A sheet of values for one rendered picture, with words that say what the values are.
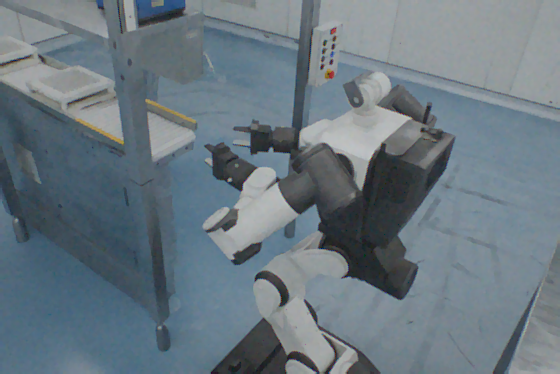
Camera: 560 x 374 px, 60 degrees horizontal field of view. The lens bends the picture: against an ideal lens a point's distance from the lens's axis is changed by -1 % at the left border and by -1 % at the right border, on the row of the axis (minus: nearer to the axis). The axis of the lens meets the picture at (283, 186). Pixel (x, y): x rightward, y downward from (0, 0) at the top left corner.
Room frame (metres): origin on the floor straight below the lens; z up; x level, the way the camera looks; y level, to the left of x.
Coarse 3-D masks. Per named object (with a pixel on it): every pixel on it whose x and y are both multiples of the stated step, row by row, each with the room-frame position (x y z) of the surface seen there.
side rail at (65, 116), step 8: (0, 80) 1.83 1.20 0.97; (8, 88) 1.79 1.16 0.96; (16, 88) 1.76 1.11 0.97; (24, 96) 1.73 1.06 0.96; (32, 96) 1.70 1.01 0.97; (40, 104) 1.67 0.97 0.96; (48, 104) 1.65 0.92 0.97; (48, 112) 1.64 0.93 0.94; (56, 112) 1.61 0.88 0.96; (64, 112) 1.59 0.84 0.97; (64, 120) 1.59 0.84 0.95; (72, 120) 1.56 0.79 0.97; (80, 128) 1.53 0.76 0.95; (88, 128) 1.50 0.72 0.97; (96, 136) 1.48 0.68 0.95; (104, 136) 1.45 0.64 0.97; (112, 144) 1.43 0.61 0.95; (120, 144) 1.41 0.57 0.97
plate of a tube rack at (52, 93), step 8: (56, 72) 1.87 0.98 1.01; (88, 72) 1.89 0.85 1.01; (32, 80) 1.77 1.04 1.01; (64, 80) 1.79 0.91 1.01; (104, 80) 1.82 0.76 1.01; (112, 80) 1.83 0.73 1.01; (32, 88) 1.73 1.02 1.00; (40, 88) 1.71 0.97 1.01; (48, 88) 1.71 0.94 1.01; (80, 88) 1.73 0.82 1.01; (88, 88) 1.74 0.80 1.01; (96, 88) 1.75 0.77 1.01; (104, 88) 1.78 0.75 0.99; (48, 96) 1.67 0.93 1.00; (56, 96) 1.65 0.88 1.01; (64, 96) 1.65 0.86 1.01; (72, 96) 1.66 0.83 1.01; (80, 96) 1.69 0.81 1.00
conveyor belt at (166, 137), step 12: (12, 72) 1.99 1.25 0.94; (24, 72) 2.00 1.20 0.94; (36, 72) 2.01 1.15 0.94; (48, 72) 2.02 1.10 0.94; (24, 84) 1.88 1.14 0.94; (84, 108) 1.70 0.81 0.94; (96, 108) 1.71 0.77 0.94; (108, 108) 1.72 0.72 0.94; (96, 120) 1.62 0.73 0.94; (108, 120) 1.62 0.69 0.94; (120, 120) 1.63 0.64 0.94; (156, 120) 1.65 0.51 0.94; (168, 120) 1.66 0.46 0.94; (108, 132) 1.53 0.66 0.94; (120, 132) 1.54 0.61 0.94; (156, 132) 1.56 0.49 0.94; (168, 132) 1.57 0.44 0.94; (180, 132) 1.57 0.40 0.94; (192, 132) 1.59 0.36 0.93; (156, 144) 1.48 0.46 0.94; (168, 144) 1.49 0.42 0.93; (180, 144) 1.52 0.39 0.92; (156, 156) 1.42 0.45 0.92
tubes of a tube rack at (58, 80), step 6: (66, 72) 1.85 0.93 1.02; (72, 72) 1.86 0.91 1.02; (78, 72) 1.86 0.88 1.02; (54, 78) 1.79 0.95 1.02; (60, 78) 1.80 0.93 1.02; (84, 78) 1.81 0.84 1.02; (90, 78) 1.81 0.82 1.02; (54, 84) 1.74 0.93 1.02; (60, 84) 1.74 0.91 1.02; (78, 84) 1.75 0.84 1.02; (66, 90) 1.70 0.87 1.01
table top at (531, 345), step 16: (544, 272) 1.04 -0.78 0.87; (544, 288) 0.95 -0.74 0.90; (544, 304) 0.89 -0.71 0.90; (528, 320) 0.83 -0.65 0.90; (544, 320) 0.84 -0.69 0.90; (528, 336) 0.78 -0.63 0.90; (544, 336) 0.78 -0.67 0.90; (528, 352) 0.73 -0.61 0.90; (544, 352) 0.74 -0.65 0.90; (512, 368) 0.69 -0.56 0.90; (528, 368) 0.69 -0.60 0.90; (544, 368) 0.69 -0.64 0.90
